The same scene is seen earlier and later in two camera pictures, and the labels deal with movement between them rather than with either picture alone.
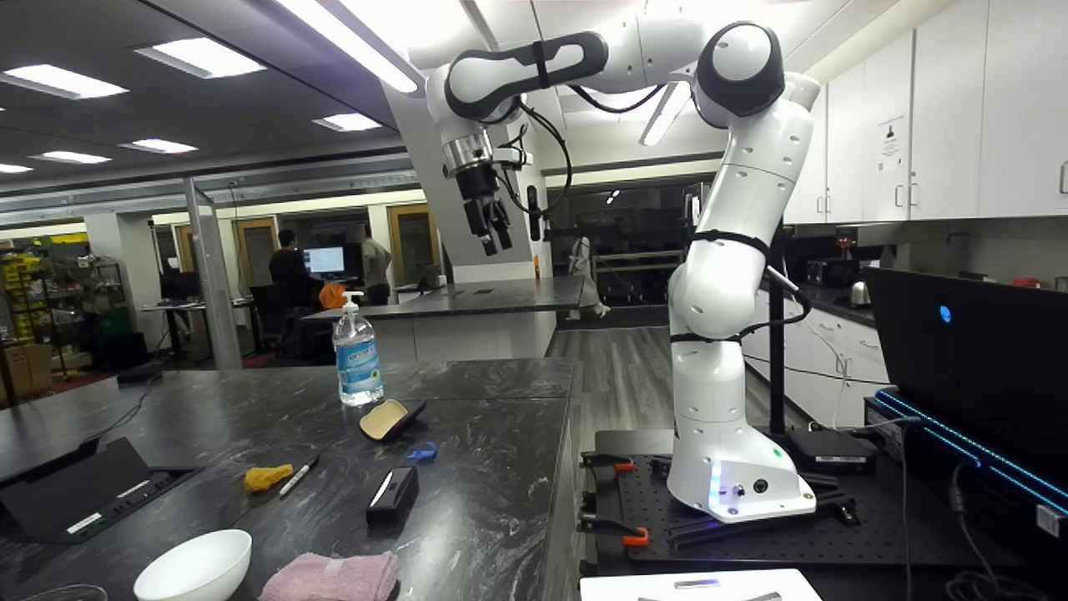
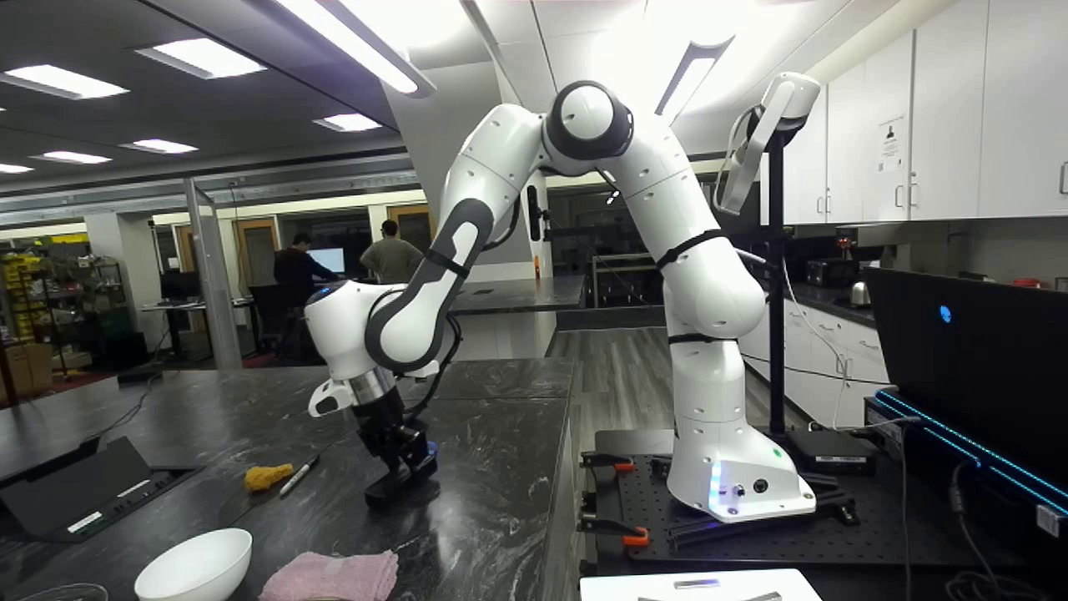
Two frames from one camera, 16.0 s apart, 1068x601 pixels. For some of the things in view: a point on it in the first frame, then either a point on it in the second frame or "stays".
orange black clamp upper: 607,462 stays
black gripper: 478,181 -> 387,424
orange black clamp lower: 633,538 stays
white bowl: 197,568 stays
